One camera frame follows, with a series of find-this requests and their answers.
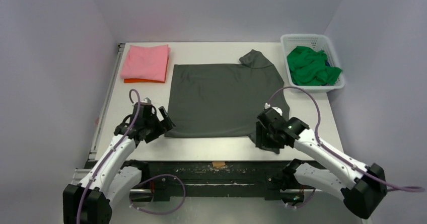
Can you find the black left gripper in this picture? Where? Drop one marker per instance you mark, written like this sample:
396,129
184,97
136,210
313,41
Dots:
162,126

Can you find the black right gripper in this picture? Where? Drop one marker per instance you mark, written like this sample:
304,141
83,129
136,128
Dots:
263,138

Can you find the dark grey t shirt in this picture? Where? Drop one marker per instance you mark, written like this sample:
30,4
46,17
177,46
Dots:
223,100

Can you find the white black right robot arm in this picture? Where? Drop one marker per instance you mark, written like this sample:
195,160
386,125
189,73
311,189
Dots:
360,187

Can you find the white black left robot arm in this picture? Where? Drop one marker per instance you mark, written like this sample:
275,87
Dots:
94,197

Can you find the folded orange t shirt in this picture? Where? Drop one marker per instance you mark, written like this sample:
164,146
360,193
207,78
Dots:
128,81

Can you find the brown tape piece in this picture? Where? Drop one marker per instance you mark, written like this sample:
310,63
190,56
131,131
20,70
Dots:
218,164

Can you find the folded pink t shirt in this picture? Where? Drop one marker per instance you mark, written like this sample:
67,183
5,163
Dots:
146,63

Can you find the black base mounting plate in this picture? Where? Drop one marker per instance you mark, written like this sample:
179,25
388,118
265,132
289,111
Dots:
247,179

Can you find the green t shirt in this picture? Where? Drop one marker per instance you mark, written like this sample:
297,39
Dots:
307,68

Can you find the blue t shirt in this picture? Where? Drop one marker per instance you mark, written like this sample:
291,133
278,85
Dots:
327,63

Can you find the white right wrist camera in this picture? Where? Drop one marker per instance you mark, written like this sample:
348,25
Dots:
277,109

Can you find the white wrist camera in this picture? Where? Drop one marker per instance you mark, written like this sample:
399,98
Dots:
146,101
277,109

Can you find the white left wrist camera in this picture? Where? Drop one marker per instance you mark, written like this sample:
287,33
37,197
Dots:
146,101

